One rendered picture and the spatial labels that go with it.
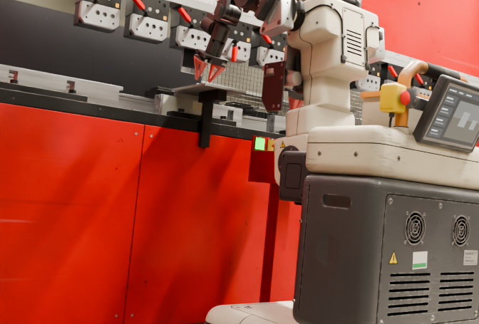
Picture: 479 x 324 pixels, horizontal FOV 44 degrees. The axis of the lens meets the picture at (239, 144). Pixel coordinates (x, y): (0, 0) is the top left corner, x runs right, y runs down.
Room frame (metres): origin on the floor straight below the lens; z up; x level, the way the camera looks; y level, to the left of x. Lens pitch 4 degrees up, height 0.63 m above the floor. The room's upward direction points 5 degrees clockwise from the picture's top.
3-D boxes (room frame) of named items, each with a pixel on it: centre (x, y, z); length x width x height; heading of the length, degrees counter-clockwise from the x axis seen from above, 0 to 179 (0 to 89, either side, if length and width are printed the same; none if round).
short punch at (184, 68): (2.44, 0.22, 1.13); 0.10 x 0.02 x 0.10; 123
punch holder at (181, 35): (2.42, 0.24, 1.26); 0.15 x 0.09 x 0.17; 123
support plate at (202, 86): (2.31, 0.14, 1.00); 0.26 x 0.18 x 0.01; 33
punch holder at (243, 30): (2.53, 0.08, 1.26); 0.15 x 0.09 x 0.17; 123
